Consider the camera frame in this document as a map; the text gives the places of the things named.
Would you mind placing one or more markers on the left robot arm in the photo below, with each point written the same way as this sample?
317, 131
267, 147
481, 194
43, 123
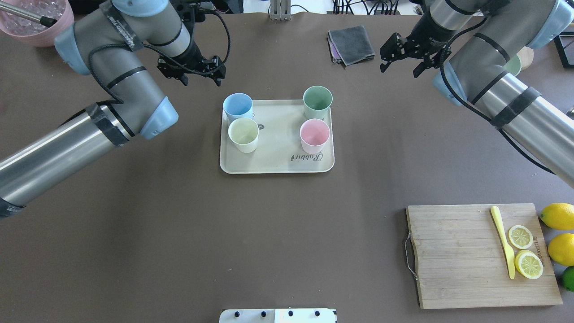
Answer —
94, 91

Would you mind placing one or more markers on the pink cup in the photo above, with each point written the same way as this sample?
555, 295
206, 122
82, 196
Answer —
314, 134

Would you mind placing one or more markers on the wooden cup stand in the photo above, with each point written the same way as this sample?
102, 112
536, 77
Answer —
526, 56

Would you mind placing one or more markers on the whole lemon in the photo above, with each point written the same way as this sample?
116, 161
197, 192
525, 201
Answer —
561, 249
559, 216

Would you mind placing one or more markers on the green lime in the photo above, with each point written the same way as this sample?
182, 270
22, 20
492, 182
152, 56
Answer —
567, 279

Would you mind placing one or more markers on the aluminium frame post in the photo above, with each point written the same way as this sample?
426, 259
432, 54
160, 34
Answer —
280, 10

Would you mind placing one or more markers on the lemon slice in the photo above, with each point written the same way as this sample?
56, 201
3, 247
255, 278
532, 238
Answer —
520, 237
528, 264

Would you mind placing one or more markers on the black framed mirror tray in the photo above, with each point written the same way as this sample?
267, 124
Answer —
565, 50

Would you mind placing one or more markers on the pink bowl with ice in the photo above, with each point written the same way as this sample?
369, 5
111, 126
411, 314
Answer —
33, 33

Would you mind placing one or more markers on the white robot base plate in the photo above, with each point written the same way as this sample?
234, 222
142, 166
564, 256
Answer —
280, 315

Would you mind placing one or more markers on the white cup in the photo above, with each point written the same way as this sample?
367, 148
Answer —
244, 133

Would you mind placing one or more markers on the whole lemon upper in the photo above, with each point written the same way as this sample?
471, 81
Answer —
559, 216

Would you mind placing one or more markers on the light blue cup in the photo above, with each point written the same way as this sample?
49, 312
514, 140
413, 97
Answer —
238, 105

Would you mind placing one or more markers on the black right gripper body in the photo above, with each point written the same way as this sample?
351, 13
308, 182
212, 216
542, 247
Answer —
426, 34

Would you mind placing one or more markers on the yellow plastic knife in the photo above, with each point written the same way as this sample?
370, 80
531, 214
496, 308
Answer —
508, 250

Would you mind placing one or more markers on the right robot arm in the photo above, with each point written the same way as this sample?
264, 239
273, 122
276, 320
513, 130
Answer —
471, 41

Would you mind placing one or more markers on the wooden cutting board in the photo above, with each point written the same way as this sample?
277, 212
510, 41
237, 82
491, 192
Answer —
459, 260

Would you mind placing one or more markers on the green cup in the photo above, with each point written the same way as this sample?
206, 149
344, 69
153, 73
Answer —
317, 101

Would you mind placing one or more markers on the grey folded cloth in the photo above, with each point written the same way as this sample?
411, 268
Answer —
350, 45

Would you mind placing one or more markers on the green bowl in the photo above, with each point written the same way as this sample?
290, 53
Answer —
514, 65

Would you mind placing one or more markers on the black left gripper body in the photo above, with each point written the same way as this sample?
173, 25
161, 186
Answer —
193, 54

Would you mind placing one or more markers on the lemon slice lower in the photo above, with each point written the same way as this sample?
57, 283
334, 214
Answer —
528, 264

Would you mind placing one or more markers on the whole lemon lower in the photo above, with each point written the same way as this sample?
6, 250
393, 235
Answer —
561, 249

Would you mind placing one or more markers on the lemon slice upper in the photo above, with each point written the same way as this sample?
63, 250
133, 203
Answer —
520, 237

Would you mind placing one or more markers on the metal ice scoop handle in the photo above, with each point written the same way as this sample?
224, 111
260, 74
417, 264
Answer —
30, 16

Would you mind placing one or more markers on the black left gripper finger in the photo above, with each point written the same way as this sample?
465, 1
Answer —
219, 71

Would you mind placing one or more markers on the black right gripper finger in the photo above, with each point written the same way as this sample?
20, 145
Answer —
392, 50

